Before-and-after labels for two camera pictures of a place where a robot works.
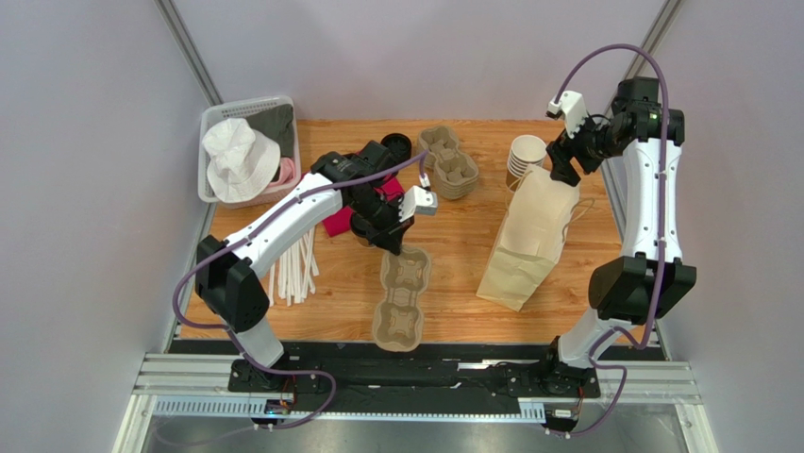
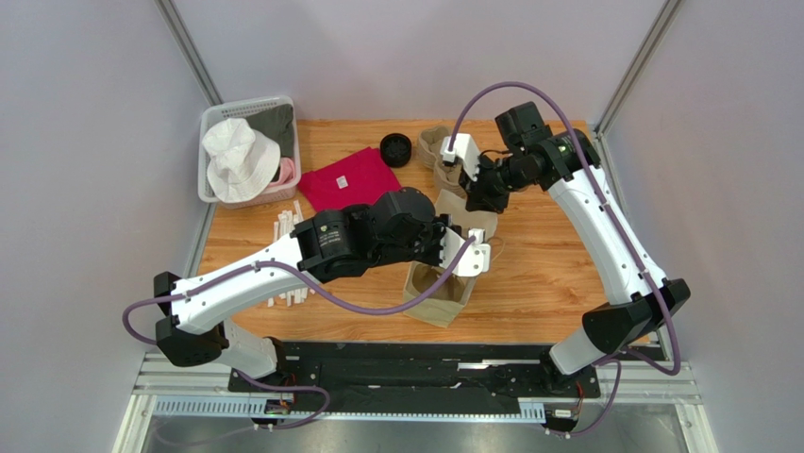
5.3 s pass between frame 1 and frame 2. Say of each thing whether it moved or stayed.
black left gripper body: moved
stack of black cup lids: stayed
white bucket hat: stayed
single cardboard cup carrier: moved
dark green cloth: stayed
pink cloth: stayed
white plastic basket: stayed
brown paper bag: moved
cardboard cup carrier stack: stayed
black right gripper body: moved
